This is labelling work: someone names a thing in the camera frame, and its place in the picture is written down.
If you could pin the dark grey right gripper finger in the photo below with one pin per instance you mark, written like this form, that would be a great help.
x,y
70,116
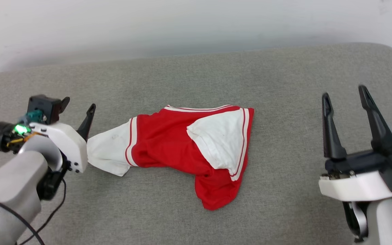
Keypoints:
x,y
332,136
379,131

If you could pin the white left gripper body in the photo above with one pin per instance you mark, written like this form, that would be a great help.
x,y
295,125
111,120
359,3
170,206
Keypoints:
x,y
70,143

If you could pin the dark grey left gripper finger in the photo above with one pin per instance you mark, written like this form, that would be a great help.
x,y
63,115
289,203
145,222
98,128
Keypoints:
x,y
87,124
65,102

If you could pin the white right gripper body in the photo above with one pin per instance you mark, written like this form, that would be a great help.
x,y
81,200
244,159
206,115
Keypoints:
x,y
359,185

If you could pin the red and white shirt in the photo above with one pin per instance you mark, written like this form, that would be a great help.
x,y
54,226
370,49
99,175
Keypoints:
x,y
168,143

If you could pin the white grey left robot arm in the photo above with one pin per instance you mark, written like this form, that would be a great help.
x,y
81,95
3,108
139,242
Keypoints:
x,y
9,190

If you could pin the grey fabric sofa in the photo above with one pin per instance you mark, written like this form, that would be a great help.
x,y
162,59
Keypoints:
x,y
196,78

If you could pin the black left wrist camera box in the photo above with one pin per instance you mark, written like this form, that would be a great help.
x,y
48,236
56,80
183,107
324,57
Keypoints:
x,y
44,107

